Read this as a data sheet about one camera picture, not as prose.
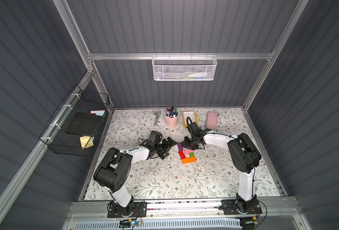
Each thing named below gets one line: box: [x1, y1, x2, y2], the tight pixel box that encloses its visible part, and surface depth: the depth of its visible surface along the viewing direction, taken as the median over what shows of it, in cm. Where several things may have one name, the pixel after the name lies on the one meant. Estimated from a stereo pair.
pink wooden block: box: [184, 149, 194, 155], surface depth 96 cm
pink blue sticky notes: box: [90, 110, 106, 117], surface depth 83 cm
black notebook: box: [66, 112, 103, 137], surface depth 75 cm
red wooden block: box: [178, 150, 187, 160], surface depth 96 cm
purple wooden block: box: [177, 142, 184, 151], surface depth 98 cm
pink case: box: [206, 111, 218, 130], surface depth 111 cm
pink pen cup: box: [165, 106, 179, 128], surface depth 104 cm
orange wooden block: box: [181, 156, 196, 164], surface depth 93 cm
